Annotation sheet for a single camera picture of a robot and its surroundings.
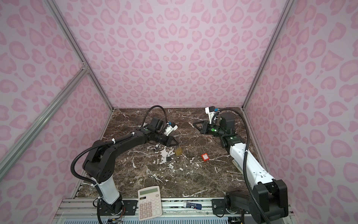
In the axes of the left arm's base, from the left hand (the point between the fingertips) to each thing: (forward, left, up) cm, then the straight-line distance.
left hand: (179, 142), depth 85 cm
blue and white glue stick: (-32, -5, -9) cm, 34 cm away
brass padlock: (-4, 0, -4) cm, 6 cm away
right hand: (+1, -9, +16) cm, 19 cm away
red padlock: (-5, -17, -11) cm, 20 cm away
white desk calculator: (-30, +16, -10) cm, 36 cm away
